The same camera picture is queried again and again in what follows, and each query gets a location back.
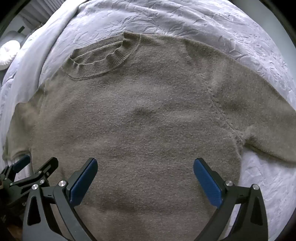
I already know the white round pleated pillow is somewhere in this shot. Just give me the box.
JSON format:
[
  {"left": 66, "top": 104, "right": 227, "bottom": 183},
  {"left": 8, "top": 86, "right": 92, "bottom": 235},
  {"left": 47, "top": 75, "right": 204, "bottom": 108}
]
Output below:
[{"left": 0, "top": 40, "right": 20, "bottom": 71}]

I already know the lavender textured bedspread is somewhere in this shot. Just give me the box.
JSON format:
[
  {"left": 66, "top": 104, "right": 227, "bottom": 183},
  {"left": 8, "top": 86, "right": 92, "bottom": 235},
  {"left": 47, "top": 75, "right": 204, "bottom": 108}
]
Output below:
[{"left": 0, "top": 0, "right": 296, "bottom": 241}]

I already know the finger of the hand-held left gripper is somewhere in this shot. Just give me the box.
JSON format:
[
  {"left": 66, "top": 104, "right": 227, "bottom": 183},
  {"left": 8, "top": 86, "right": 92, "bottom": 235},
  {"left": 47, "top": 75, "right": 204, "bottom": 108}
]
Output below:
[
  {"left": 0, "top": 155, "right": 31, "bottom": 183},
  {"left": 10, "top": 157, "right": 59, "bottom": 197}
]

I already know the light grey smooth duvet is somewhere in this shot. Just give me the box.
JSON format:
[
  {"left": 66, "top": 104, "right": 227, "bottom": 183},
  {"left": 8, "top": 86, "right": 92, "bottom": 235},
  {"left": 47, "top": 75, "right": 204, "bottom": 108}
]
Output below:
[{"left": 0, "top": 0, "right": 93, "bottom": 160}]

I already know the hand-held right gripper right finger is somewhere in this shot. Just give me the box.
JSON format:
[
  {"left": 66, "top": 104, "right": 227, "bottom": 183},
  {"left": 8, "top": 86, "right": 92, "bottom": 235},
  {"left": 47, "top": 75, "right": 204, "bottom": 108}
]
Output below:
[{"left": 193, "top": 158, "right": 269, "bottom": 241}]

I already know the brown knit sweater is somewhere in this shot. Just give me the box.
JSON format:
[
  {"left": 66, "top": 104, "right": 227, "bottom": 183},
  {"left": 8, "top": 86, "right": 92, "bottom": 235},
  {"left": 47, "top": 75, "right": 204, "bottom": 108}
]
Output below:
[{"left": 2, "top": 32, "right": 296, "bottom": 241}]

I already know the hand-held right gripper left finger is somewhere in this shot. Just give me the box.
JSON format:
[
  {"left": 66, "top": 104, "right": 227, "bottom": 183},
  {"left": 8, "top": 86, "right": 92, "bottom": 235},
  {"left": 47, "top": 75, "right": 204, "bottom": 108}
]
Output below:
[{"left": 22, "top": 158, "right": 98, "bottom": 241}]

